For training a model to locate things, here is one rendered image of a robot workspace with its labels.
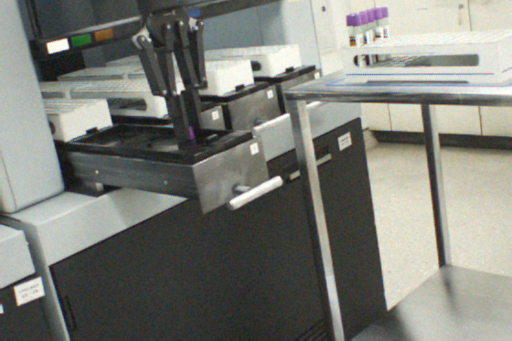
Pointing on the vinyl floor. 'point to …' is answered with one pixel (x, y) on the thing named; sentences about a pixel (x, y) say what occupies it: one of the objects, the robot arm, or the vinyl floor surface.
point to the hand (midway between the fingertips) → (186, 113)
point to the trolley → (416, 325)
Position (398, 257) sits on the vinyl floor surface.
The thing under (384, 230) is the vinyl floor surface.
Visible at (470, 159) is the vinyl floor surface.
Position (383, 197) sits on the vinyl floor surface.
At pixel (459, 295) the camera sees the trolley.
